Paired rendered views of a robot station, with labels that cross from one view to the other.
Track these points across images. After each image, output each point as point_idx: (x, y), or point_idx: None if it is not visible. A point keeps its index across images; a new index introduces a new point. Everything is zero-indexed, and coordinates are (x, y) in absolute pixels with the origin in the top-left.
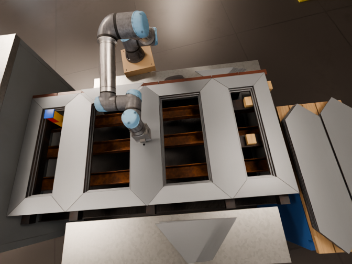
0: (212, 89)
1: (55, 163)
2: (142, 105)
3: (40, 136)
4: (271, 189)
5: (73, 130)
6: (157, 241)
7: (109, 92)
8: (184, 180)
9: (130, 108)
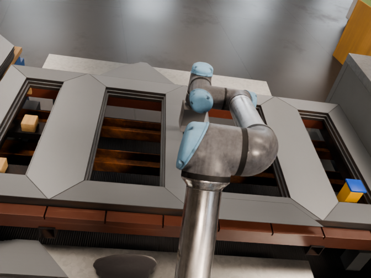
0: (58, 178)
1: None
2: None
3: (354, 170)
4: (40, 71)
5: (304, 164)
6: (175, 82)
7: (236, 95)
8: (135, 149)
9: (202, 78)
